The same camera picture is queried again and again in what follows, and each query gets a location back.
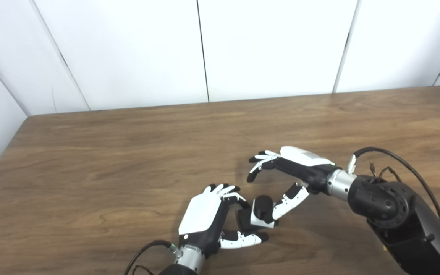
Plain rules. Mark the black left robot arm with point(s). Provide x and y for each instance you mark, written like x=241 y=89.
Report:
x=189 y=258

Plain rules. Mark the black peg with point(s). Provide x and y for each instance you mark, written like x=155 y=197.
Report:
x=262 y=204

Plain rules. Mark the white square piece with hole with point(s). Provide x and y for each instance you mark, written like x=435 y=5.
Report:
x=257 y=221

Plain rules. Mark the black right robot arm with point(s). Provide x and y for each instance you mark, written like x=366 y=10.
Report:
x=403 y=225

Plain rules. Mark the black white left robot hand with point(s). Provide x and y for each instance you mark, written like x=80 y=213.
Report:
x=201 y=215

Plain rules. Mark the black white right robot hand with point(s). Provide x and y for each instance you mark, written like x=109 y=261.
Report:
x=308 y=172

